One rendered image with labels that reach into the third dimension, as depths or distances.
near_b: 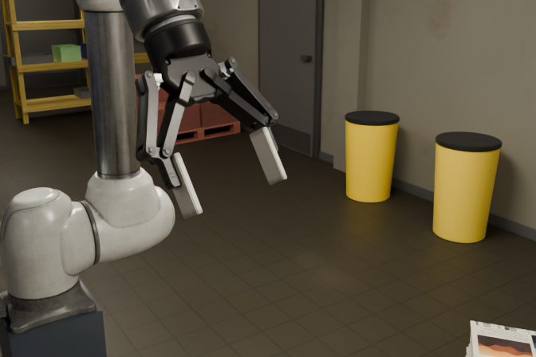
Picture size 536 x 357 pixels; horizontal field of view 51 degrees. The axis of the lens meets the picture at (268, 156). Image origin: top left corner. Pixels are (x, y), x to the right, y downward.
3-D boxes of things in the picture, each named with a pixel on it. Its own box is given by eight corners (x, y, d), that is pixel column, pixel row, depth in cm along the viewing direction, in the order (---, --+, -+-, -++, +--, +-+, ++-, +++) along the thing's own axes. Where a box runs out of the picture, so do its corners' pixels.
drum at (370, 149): (405, 198, 482) (411, 117, 462) (366, 208, 458) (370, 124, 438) (368, 183, 517) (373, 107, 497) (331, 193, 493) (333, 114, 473)
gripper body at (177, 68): (157, 17, 62) (188, 96, 61) (215, 12, 67) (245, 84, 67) (127, 47, 67) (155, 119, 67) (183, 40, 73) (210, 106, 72)
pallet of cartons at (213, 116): (244, 134, 691) (243, 75, 670) (152, 149, 627) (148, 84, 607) (211, 121, 758) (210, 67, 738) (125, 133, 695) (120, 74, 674)
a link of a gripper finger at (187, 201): (179, 151, 61) (174, 153, 61) (203, 212, 61) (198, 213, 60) (166, 159, 63) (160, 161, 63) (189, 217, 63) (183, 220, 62)
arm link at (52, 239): (-2, 278, 133) (-14, 190, 126) (76, 257, 143) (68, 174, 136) (14, 308, 120) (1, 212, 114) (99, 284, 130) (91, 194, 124)
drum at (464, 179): (503, 236, 407) (515, 141, 387) (463, 251, 383) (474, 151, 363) (453, 216, 441) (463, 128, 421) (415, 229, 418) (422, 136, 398)
